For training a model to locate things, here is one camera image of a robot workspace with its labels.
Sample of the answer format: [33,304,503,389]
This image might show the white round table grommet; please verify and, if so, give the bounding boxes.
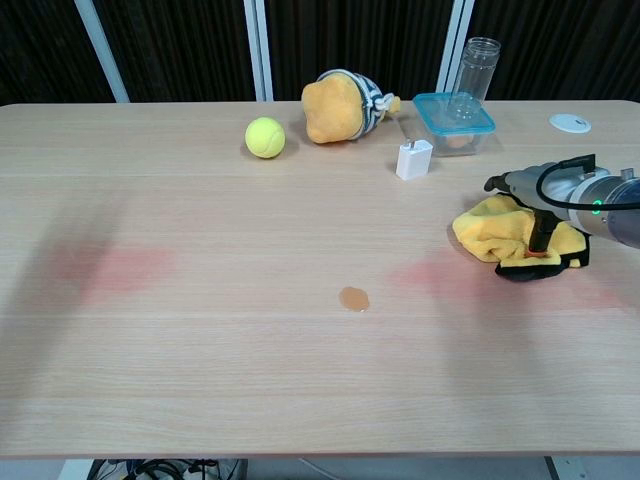
[548,113,592,134]

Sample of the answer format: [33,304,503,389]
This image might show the slanted grey partition post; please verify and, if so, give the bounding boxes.
[74,0,131,104]

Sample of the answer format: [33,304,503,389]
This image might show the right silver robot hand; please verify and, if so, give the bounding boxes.
[483,167,584,257]

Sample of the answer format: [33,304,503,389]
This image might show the double grey partition post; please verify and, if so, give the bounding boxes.
[243,0,275,103]

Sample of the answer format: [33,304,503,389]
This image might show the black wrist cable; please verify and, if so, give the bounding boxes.
[536,153,597,207]

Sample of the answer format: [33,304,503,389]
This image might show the brown liquid spill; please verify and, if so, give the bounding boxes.
[338,285,373,314]

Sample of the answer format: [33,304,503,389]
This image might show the orange plush toy striped hat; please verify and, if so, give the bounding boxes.
[301,69,403,146]

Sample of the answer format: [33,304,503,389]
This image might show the yellow-green tennis ball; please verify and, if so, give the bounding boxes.
[244,116,287,160]

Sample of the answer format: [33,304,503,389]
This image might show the white power adapter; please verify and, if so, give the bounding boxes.
[395,139,434,182]

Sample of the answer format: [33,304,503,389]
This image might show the yellow microfiber cloth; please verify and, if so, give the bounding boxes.
[452,194,591,284]

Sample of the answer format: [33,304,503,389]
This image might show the clear container blue lid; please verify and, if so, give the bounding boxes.
[412,92,496,158]

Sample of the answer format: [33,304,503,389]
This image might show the tangle of floor cables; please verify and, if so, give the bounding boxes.
[89,457,241,480]

